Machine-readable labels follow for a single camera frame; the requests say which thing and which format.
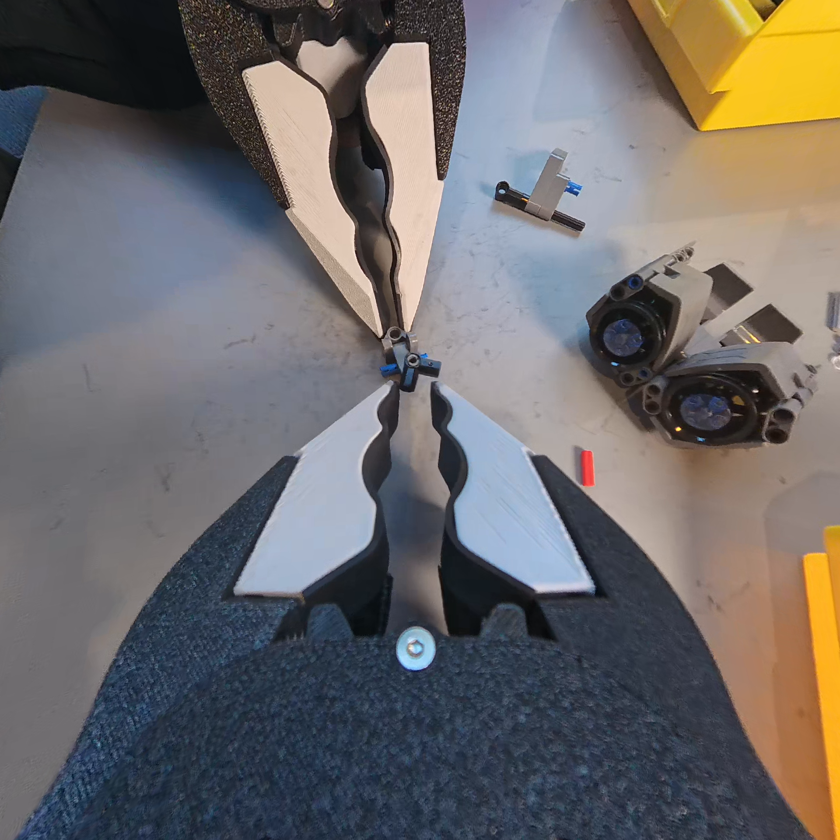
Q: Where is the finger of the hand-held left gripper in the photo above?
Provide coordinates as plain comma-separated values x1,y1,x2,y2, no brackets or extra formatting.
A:
362,41,446,334
241,59,388,341

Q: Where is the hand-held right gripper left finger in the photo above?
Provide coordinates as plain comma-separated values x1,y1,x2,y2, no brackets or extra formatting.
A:
233,382,401,599

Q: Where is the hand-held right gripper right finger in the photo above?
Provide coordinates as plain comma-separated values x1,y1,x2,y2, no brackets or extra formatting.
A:
428,381,597,597

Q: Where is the black connector with blue pins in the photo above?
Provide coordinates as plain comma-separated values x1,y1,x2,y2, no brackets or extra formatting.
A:
379,351,442,393

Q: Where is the person's left forearm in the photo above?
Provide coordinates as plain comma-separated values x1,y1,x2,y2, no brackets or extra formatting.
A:
0,0,211,111

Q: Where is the grey desk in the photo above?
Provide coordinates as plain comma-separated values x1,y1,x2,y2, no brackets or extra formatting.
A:
0,0,840,840

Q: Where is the grey beam with black axle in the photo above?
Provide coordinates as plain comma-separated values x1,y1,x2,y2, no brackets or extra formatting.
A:
494,148,587,232

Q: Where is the blue-grey cloth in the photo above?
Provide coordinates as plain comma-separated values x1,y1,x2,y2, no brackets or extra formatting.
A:
0,87,48,221

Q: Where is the grey twin engine toy assembly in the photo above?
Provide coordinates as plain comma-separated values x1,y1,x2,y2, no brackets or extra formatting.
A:
585,240,821,450

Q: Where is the large yellow storage bin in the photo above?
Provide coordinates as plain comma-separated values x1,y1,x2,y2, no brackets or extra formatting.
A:
802,524,840,840

